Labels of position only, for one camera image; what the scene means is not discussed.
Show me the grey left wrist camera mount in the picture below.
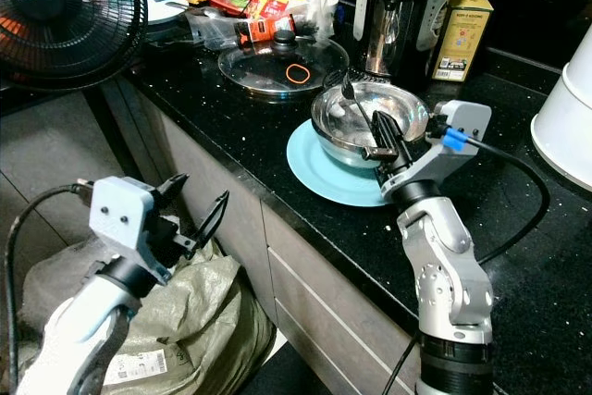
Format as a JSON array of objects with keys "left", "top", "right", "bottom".
[{"left": 88, "top": 176, "right": 172, "bottom": 285}]

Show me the green woven sack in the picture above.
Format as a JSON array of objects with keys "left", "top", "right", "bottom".
[{"left": 14, "top": 238, "right": 277, "bottom": 395}]

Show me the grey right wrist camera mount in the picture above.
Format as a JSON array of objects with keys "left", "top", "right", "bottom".
[{"left": 379, "top": 99, "right": 493, "bottom": 202}]

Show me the stainless steel bowl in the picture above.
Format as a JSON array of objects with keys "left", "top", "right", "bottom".
[{"left": 311, "top": 80, "right": 431, "bottom": 169}]

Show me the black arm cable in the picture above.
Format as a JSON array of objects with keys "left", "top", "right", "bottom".
[
  {"left": 439, "top": 127, "right": 551, "bottom": 266},
  {"left": 5, "top": 182, "right": 98, "bottom": 395}
]

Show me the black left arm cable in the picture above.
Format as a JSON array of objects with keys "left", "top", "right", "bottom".
[{"left": 5, "top": 182, "right": 98, "bottom": 395}]

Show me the clear plastic bag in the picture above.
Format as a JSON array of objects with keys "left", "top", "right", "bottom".
[{"left": 192, "top": 14, "right": 241, "bottom": 49}]

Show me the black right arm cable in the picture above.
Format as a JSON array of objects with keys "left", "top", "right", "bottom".
[{"left": 439, "top": 127, "right": 551, "bottom": 266}]

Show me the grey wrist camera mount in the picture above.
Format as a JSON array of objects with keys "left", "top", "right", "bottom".
[
  {"left": 88, "top": 176, "right": 172, "bottom": 285},
  {"left": 379, "top": 99, "right": 493, "bottom": 202}
]

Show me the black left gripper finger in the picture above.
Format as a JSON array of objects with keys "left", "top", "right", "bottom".
[
  {"left": 192, "top": 191, "right": 231, "bottom": 250},
  {"left": 157, "top": 173, "right": 189, "bottom": 209}
]

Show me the orange black bottle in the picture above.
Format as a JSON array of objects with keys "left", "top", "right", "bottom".
[{"left": 236, "top": 14, "right": 299, "bottom": 47}]

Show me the black-handled metal utensil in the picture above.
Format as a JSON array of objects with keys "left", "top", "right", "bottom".
[{"left": 340, "top": 76, "right": 391, "bottom": 155}]

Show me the orange rubber band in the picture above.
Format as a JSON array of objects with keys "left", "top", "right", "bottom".
[{"left": 287, "top": 64, "right": 314, "bottom": 82}]

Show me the black steel coffee machine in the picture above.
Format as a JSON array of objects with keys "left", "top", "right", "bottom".
[{"left": 353, "top": 0, "right": 459, "bottom": 79}]

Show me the light blue plate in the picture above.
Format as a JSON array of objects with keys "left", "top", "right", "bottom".
[{"left": 285, "top": 119, "right": 417, "bottom": 208}]

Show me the yellow cardboard box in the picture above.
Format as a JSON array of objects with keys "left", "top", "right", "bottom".
[{"left": 430, "top": 0, "right": 493, "bottom": 81}]

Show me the grey kitchen cabinet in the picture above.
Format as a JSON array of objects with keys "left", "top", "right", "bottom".
[{"left": 92, "top": 80, "right": 426, "bottom": 395}]

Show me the white plastic bag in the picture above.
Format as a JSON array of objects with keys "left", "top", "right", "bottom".
[{"left": 298, "top": 0, "right": 339, "bottom": 40}]

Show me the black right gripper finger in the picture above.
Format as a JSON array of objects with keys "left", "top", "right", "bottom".
[
  {"left": 370, "top": 110, "right": 397, "bottom": 163},
  {"left": 383, "top": 110, "right": 417, "bottom": 157}
]

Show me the white round appliance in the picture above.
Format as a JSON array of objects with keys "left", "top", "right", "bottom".
[{"left": 530, "top": 25, "right": 592, "bottom": 192}]

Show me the black electric fan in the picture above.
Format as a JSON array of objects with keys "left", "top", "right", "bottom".
[{"left": 0, "top": 0, "right": 149, "bottom": 93}]

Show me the glass pot lid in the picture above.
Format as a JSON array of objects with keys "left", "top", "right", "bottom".
[{"left": 217, "top": 32, "right": 350, "bottom": 100}]

